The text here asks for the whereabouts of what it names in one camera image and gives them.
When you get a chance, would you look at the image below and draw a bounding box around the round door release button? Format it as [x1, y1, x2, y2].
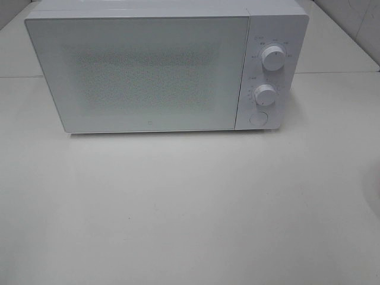
[249, 112, 268, 127]

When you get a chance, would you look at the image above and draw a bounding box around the white microwave door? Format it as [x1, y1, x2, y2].
[25, 17, 249, 134]

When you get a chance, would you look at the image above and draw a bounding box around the upper white power knob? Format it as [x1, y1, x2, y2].
[260, 43, 287, 71]

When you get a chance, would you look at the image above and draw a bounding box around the lower white timer knob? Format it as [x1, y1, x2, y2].
[254, 84, 278, 106]

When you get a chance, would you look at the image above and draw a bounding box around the white microwave oven body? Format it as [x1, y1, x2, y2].
[24, 1, 309, 132]

